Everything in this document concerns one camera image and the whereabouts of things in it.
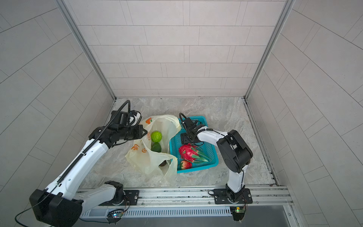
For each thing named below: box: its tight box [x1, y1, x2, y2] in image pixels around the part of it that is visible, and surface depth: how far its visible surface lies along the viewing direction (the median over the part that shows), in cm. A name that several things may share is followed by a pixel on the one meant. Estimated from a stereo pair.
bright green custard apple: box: [150, 130, 163, 143], surface depth 89 cm
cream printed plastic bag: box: [124, 114, 182, 182], surface depth 74 cm
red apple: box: [180, 160, 193, 170], surface depth 80 cm
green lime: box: [150, 142, 162, 153], surface depth 88 cm
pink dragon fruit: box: [178, 143, 209, 163], surface depth 80 cm
